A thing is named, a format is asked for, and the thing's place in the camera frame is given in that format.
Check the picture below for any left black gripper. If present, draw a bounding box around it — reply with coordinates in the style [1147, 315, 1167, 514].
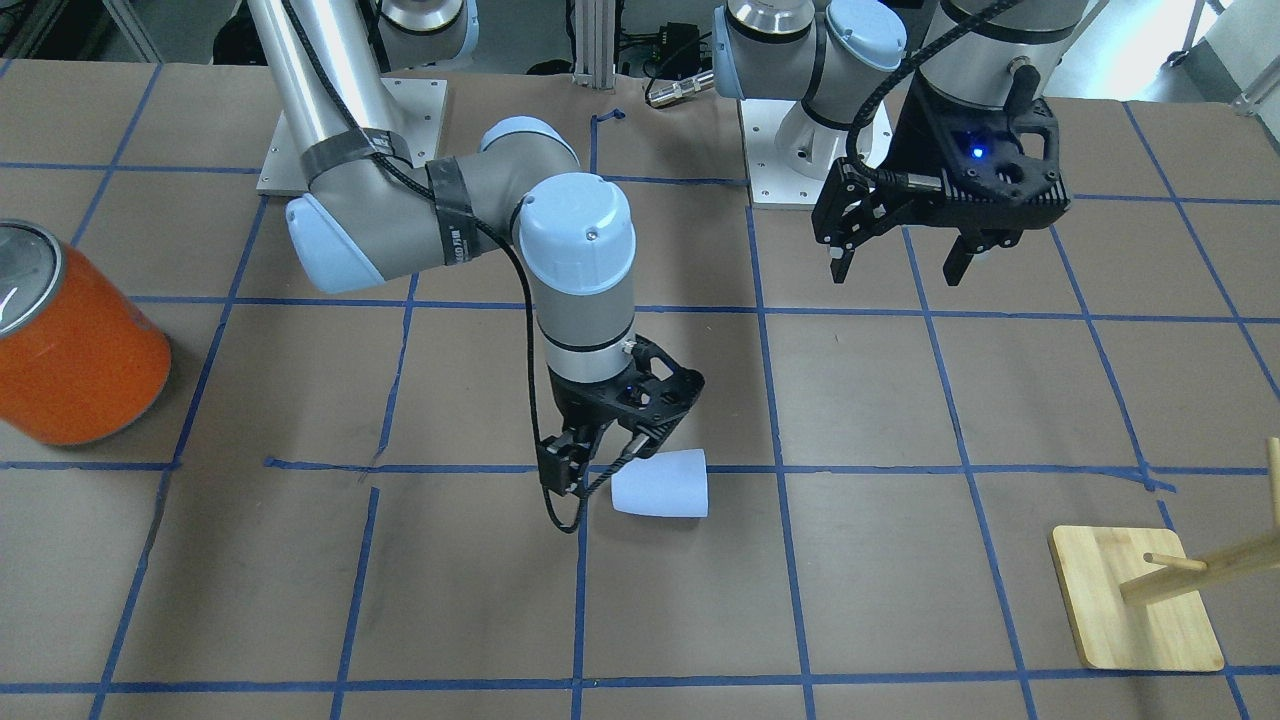
[812, 78, 1073, 287]

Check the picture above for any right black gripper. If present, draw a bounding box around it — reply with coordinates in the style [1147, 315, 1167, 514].
[536, 334, 705, 498]

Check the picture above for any light blue plastic cup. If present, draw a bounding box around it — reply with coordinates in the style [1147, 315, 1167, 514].
[611, 448, 709, 519]

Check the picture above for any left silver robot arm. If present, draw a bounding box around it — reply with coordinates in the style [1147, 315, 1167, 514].
[712, 1, 1087, 287]

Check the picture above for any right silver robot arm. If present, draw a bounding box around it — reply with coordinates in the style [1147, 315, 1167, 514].
[250, 1, 704, 498]

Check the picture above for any silver metal connector plug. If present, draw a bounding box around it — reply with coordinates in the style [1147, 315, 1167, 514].
[645, 70, 716, 109]

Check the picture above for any black power box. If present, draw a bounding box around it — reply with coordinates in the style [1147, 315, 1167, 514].
[617, 22, 712, 81]

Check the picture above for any wooden mug tree stand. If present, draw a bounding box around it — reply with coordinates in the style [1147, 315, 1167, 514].
[1048, 436, 1280, 673]

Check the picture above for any black braided left gripper cable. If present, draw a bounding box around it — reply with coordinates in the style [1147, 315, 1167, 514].
[845, 0, 1011, 191]

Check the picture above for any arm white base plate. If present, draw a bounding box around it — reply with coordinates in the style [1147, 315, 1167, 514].
[257, 78, 448, 197]
[739, 99, 847, 211]

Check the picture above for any aluminium frame post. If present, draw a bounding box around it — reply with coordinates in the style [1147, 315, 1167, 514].
[571, 0, 618, 92]

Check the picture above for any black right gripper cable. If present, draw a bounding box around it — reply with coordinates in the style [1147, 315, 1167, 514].
[280, 0, 591, 534]

